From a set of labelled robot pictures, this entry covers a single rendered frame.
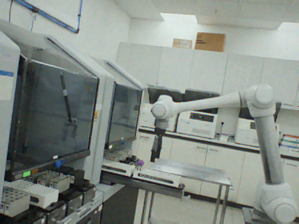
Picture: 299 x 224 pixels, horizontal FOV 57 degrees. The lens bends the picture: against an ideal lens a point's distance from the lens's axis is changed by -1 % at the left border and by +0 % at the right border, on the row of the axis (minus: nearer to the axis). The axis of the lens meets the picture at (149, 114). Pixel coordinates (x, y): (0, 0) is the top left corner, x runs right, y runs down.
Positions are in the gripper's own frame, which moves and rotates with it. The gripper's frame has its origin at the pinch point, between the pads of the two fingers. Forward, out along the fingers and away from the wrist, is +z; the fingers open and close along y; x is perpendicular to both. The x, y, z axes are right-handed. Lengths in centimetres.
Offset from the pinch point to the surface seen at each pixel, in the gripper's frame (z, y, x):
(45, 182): 9, -61, 38
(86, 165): 6.1, -30.6, 32.6
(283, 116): -45, 292, -131
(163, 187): 15.2, -6.7, -10.1
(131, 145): 5, 54, 33
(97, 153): 1.2, -17.2, 32.6
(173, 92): -52, 246, 38
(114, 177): 16.4, -6.6, 23.0
